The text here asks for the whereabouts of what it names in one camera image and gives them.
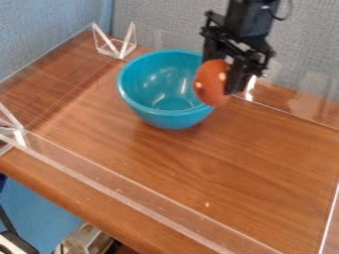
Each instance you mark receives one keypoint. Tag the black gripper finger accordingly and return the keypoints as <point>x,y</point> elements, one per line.
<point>214,50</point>
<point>238,76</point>

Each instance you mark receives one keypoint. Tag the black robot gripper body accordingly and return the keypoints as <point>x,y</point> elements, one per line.
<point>244,27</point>

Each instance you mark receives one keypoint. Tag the brown toy mushroom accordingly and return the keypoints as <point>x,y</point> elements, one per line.
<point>210,82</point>

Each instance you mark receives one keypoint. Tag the blue plastic bowl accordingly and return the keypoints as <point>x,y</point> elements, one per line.
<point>156,86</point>

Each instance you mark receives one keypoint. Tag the clear acrylic back barrier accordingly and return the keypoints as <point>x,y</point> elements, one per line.
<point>301,91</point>

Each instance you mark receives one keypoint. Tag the clear acrylic barrier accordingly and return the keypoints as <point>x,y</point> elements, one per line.
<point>196,225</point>
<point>301,91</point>

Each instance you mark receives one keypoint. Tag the clear acrylic front barrier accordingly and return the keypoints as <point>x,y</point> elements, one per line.
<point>196,225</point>

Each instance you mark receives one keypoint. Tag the white box under table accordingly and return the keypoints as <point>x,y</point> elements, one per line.
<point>86,240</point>

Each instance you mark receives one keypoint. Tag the dark stand under table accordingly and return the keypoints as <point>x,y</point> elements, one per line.
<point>13,244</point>

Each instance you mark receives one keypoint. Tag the clear acrylic corner bracket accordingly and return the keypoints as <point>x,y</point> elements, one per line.
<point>114,47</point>

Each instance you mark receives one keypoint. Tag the clear acrylic left bracket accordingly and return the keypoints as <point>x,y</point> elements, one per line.
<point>13,131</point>

